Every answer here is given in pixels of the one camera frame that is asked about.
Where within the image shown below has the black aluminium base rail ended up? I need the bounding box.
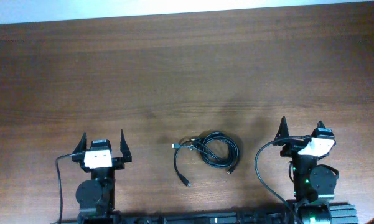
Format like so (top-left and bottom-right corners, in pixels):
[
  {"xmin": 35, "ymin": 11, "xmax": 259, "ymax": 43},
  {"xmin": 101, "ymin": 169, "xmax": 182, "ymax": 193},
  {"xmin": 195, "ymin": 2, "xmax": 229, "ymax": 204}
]
[{"xmin": 62, "ymin": 204, "xmax": 358, "ymax": 224}]

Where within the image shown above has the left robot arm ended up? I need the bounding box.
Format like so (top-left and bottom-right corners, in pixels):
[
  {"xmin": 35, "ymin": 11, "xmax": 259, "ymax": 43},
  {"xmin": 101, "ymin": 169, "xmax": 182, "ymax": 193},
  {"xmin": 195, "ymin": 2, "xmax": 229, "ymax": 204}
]
[{"xmin": 72, "ymin": 131, "xmax": 132, "ymax": 224}]

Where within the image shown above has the thin black USB cable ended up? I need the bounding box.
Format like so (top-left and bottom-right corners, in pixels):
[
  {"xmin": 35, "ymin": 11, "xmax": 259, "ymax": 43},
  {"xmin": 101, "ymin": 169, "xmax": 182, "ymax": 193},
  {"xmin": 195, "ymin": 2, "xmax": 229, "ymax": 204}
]
[{"xmin": 171, "ymin": 135, "xmax": 218, "ymax": 188}]

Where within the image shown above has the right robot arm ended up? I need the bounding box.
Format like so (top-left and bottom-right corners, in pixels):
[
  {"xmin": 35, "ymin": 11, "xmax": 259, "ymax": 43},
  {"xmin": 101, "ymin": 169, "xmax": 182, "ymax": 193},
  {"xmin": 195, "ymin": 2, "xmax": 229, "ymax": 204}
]
[{"xmin": 273, "ymin": 116, "xmax": 339, "ymax": 223}]

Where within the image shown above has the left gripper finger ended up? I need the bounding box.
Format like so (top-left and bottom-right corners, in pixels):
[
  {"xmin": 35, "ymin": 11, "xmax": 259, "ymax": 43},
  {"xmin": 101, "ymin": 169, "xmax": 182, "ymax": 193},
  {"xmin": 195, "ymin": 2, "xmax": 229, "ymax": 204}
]
[
  {"xmin": 72, "ymin": 133, "xmax": 87, "ymax": 156},
  {"xmin": 120, "ymin": 130, "xmax": 132, "ymax": 162}
]

